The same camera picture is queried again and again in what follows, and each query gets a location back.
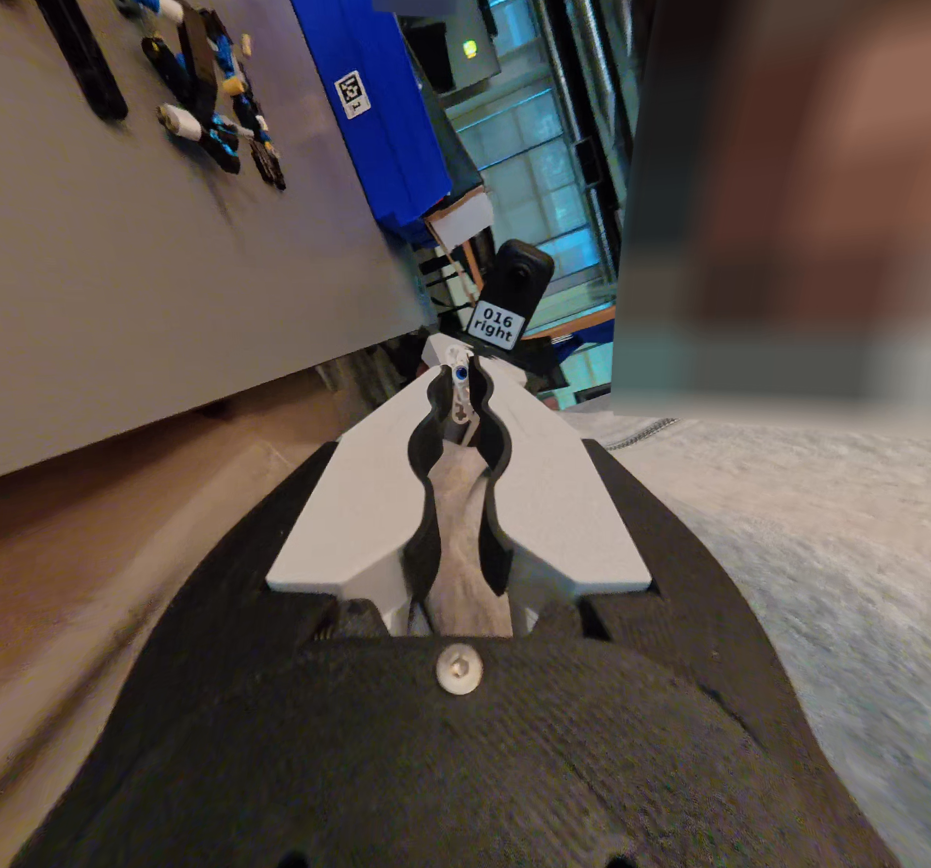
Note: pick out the blue plastic bin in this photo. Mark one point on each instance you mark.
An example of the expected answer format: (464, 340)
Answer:
(364, 46)

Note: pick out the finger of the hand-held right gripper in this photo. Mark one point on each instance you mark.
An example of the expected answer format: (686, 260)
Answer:
(518, 377)
(436, 351)

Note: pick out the pile of small lego pins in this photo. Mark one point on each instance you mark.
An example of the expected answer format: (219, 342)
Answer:
(269, 166)

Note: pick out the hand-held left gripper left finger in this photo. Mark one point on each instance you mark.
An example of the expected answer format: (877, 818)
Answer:
(342, 519)

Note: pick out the person in grey hoodie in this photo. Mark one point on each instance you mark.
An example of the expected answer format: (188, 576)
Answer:
(800, 555)

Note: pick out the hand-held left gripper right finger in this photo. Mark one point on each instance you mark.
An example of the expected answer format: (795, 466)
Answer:
(567, 519)

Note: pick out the long black lego beam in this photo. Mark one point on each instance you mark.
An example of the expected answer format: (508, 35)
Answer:
(80, 53)

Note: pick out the black lego frame assembly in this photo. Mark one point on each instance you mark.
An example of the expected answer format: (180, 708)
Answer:
(196, 57)

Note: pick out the black monitor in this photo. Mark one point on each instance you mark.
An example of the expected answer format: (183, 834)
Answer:
(429, 57)

